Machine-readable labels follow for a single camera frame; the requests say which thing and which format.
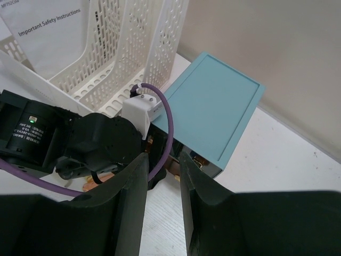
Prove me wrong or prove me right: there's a teal orange drawer box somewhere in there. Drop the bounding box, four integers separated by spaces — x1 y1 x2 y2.
165 52 265 178

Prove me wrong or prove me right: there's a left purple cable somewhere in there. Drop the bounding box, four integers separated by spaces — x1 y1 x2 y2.
0 82 176 199

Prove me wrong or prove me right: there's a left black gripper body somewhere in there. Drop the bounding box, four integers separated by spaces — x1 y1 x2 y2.
54 111 167 191

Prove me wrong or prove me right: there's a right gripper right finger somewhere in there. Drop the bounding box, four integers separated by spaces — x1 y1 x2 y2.
180 153 340 255

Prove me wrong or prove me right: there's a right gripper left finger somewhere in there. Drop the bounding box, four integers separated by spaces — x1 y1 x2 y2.
1 153 149 255

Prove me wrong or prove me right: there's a white spiral manual booklet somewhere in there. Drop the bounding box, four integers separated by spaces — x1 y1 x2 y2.
1 1 90 79

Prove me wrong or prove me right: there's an orange highlighter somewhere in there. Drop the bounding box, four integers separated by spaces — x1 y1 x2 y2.
82 173 114 192

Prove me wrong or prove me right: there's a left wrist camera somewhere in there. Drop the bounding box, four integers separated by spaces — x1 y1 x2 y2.
121 94 164 140

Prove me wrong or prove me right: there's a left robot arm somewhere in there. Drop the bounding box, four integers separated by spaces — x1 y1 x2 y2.
1 90 160 197

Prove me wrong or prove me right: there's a white file organizer rack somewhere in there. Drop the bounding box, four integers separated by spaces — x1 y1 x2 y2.
1 0 189 117

